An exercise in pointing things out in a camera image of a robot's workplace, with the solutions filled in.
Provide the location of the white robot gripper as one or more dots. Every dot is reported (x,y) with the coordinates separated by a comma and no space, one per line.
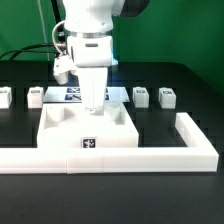
(92,58)

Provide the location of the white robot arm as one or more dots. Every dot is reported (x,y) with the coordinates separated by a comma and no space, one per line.
(93,18)

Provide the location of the white marker sheet with tags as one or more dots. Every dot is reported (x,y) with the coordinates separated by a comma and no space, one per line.
(72,94)

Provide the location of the white L-shaped obstacle fence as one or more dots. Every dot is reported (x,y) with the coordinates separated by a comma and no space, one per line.
(197,155)

